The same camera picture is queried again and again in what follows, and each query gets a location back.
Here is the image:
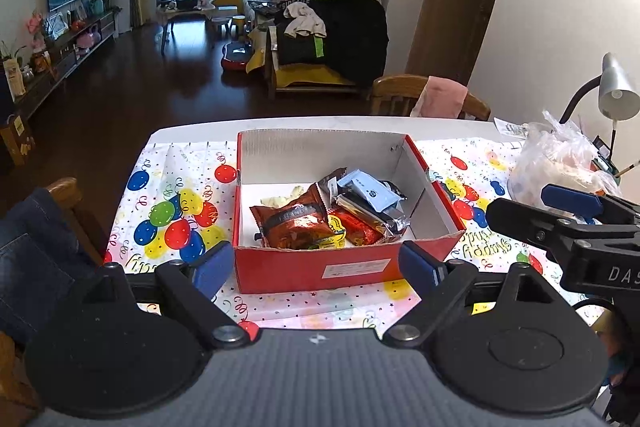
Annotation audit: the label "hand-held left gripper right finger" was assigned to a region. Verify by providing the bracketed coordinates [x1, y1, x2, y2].
[382, 239, 568, 350]

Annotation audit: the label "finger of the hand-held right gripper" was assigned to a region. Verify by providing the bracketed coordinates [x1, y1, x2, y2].
[486, 198, 586, 258]
[541, 184, 640, 228]

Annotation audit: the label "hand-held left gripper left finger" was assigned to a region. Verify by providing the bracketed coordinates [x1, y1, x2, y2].
[80, 239, 261, 350]

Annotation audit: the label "black gold snack packet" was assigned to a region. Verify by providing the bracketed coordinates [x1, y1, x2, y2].
[340, 194, 411, 243]

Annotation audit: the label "red cardboard box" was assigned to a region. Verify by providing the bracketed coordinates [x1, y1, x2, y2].
[232, 128, 467, 295]

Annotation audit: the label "dark silver snack packet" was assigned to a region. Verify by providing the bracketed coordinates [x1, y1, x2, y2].
[377, 179, 408, 202]

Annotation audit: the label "orange brown snack packet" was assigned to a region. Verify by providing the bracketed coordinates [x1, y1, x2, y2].
[249, 183, 338, 250]

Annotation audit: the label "yellow cartoon snack pack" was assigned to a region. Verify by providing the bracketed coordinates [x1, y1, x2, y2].
[307, 214, 347, 250]

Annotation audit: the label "pale blue snack packet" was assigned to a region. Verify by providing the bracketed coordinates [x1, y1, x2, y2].
[336, 169, 401, 214]

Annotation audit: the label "clear bag of pale snacks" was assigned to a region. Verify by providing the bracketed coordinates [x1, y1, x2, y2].
[260, 186, 306, 210]

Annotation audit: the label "dark brown snack packet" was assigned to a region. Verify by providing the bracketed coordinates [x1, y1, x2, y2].
[318, 168, 348, 208]

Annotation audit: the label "clear plastic bag of food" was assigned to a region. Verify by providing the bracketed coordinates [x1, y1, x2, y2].
[507, 111, 621, 208]

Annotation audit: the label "white paper slip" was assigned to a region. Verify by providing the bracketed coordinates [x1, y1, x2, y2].
[495, 117, 530, 140]

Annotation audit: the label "balloon print tablecloth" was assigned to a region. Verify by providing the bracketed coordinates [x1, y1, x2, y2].
[102, 138, 621, 333]

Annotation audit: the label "grey desk lamp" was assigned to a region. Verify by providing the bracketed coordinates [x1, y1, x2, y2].
[559, 53, 640, 158]

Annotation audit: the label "pink cloth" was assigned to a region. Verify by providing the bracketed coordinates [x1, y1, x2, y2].
[411, 76, 469, 120]

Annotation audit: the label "wooden chair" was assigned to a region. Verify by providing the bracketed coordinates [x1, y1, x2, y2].
[0, 177, 108, 413]
[371, 74, 492, 122]

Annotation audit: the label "blue jeans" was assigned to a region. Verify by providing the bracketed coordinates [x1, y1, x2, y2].
[0, 188, 101, 348]

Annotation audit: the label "wooden bench with yellow cushion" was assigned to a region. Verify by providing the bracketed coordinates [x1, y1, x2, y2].
[264, 27, 373, 98]

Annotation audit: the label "red ride-on toy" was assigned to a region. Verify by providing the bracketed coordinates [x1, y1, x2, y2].
[221, 41, 253, 72]

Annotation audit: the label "yellow paper bag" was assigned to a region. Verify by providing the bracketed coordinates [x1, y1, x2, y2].
[0, 114, 36, 165]

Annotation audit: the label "black clothing pile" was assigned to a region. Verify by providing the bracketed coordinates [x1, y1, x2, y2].
[275, 0, 390, 88]

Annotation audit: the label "dark television cabinet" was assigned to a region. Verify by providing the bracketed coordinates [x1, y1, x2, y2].
[10, 9, 121, 118]

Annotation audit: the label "low coffee table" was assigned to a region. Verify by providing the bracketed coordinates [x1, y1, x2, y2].
[156, 0, 221, 52]

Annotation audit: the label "beige garment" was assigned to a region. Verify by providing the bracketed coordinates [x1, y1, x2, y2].
[285, 3, 328, 38]

